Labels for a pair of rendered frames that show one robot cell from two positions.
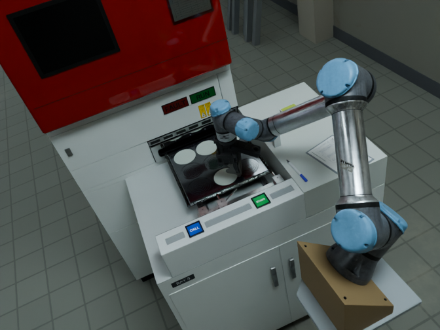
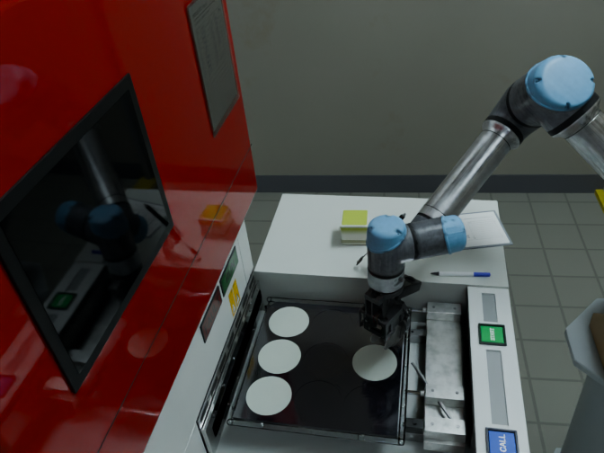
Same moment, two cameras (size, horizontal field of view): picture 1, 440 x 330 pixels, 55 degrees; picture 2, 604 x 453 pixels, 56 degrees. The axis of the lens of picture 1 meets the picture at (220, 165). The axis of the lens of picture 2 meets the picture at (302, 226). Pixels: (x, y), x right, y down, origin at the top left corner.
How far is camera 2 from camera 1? 1.30 m
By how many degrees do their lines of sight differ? 49
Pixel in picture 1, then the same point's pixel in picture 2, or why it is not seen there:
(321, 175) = (488, 259)
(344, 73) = (578, 69)
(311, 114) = (489, 168)
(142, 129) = (189, 401)
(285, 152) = (412, 269)
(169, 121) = (210, 351)
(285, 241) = not seen: hidden behind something
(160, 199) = not seen: outside the picture
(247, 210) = (499, 359)
